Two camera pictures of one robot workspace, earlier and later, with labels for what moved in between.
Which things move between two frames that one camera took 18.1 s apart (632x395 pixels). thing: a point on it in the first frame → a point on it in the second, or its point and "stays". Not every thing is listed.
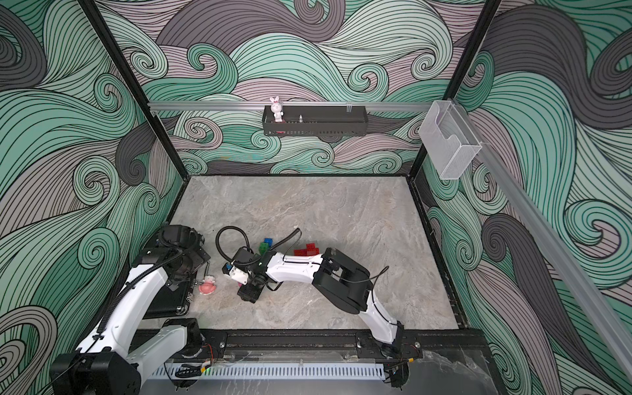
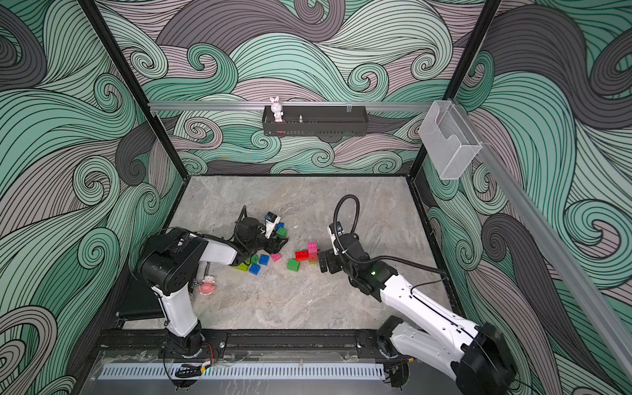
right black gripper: (247, 294) → (332, 257)
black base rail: (327, 344) stays
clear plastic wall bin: (449, 141) stays
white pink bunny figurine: (276, 107) stays
